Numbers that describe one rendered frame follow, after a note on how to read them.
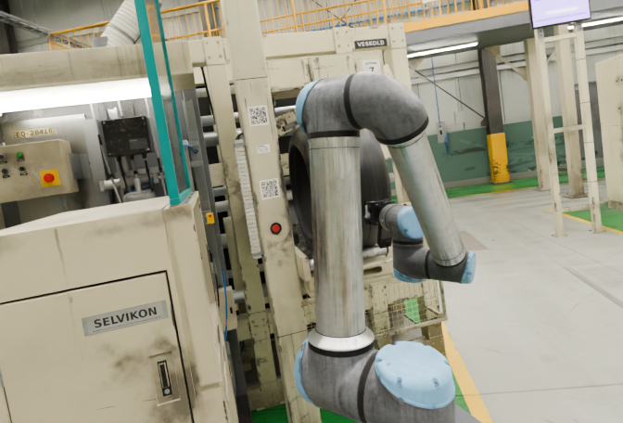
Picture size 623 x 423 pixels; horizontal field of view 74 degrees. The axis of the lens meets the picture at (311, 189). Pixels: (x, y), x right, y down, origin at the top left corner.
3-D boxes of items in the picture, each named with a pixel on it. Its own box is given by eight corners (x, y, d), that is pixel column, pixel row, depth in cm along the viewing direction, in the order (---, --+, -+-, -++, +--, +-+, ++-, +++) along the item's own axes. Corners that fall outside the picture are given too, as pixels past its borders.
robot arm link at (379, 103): (417, 49, 79) (482, 261, 118) (360, 61, 86) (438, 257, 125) (400, 83, 73) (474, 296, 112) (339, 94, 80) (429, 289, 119)
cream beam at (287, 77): (264, 93, 187) (259, 60, 186) (258, 102, 212) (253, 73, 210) (387, 80, 201) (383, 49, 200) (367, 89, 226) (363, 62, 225)
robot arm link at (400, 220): (401, 243, 117) (400, 207, 116) (384, 237, 129) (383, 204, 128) (431, 240, 119) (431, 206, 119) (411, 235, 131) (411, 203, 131)
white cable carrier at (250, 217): (253, 259, 164) (234, 140, 161) (252, 257, 169) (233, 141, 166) (264, 257, 165) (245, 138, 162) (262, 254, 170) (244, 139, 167)
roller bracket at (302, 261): (305, 283, 157) (300, 258, 156) (286, 261, 196) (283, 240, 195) (313, 281, 158) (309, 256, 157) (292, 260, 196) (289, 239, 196)
